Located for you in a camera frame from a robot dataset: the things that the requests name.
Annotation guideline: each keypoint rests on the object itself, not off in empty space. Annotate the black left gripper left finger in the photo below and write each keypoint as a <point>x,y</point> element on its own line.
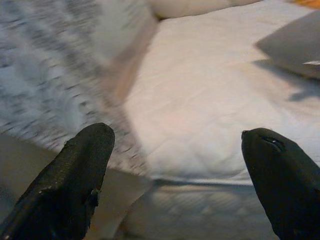
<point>62,185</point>

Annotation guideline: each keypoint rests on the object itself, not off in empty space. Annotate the yellow cartoon egg blanket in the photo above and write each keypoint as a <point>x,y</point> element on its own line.
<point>307,2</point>

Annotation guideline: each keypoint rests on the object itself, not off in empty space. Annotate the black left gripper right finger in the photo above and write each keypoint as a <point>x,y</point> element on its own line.
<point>287,187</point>

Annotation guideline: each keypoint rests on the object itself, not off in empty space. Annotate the beige bolster pillow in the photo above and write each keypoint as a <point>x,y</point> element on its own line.
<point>195,7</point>

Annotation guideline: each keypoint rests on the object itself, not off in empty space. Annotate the patterned bed base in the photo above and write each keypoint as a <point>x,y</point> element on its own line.
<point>187,212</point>

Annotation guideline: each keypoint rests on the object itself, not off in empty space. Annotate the grey pillow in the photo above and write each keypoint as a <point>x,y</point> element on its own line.
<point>292,42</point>

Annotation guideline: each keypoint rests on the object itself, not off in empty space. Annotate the white quilted mattress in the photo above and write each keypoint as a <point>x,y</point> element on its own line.
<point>200,100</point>

